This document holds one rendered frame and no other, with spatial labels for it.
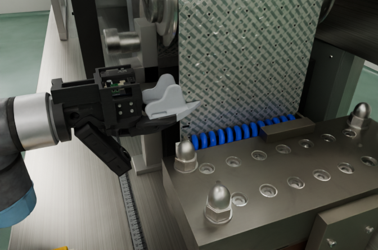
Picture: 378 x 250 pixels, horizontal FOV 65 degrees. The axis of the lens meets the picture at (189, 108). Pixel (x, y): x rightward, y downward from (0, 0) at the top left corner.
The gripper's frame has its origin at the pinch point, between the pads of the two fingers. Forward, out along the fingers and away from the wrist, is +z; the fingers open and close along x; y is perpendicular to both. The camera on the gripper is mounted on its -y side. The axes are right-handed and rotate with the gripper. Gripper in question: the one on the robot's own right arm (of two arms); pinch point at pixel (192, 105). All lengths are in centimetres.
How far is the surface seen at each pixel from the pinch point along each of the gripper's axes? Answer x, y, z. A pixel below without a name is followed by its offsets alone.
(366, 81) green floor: 157, -108, 244
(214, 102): -0.3, 0.1, 3.9
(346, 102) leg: 13, -16, 50
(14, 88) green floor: 258, -108, -88
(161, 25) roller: 4.0, 12.3, -3.5
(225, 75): -0.3, 4.8, 5.5
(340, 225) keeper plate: -21.9, -7.9, 12.3
